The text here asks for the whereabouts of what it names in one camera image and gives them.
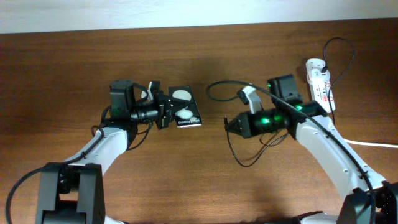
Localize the black smartphone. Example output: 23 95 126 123
169 86 203 128

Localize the black charging cable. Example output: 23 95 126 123
223 37 356 168

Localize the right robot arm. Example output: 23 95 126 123
224 75 397 223

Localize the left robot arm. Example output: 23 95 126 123
35 80 201 224

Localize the white charger adapter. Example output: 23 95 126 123
307 68 330 85

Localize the white power strip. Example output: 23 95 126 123
305 58 335 113

